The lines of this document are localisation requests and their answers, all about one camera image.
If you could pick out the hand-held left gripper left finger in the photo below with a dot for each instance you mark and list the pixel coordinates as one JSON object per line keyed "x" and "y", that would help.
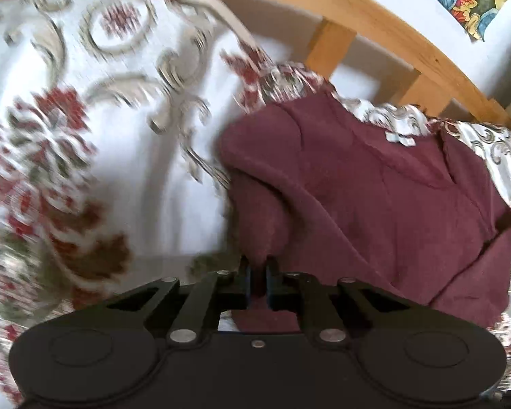
{"x": 243, "y": 282}

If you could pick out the wooden bed frame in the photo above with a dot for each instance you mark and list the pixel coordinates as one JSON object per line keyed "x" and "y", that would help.
{"x": 366, "y": 21}

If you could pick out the floral bed sheet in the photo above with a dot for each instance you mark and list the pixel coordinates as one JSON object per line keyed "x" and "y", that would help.
{"x": 110, "y": 145}

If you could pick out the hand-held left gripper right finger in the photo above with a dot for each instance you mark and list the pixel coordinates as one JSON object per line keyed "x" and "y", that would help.
{"x": 272, "y": 282}

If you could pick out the maroon shirt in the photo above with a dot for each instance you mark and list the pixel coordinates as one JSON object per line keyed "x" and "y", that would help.
{"x": 366, "y": 204}

